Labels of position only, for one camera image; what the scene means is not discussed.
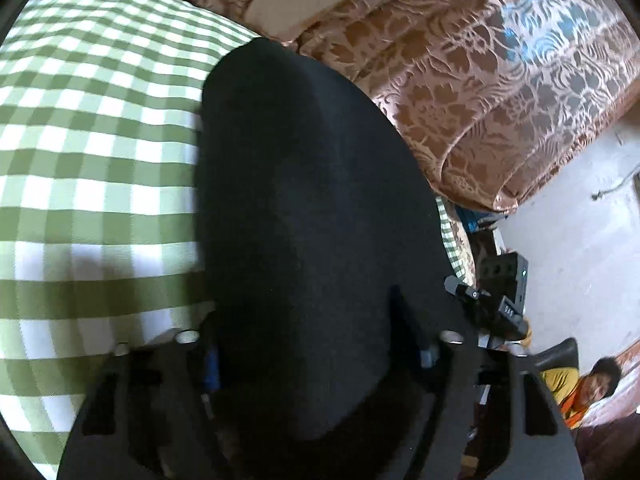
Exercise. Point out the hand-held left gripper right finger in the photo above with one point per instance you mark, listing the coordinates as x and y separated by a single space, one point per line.
425 357

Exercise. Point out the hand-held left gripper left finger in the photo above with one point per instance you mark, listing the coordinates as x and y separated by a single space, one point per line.
212 372

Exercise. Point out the black pants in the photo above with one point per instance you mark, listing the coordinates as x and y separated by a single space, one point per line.
300 185

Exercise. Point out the black curved seat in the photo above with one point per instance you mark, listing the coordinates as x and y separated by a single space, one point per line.
555 355

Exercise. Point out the brown floral blanket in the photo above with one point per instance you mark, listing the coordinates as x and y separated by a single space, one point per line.
475 85

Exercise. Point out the green checked bedsheet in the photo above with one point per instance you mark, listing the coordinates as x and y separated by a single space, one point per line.
100 160

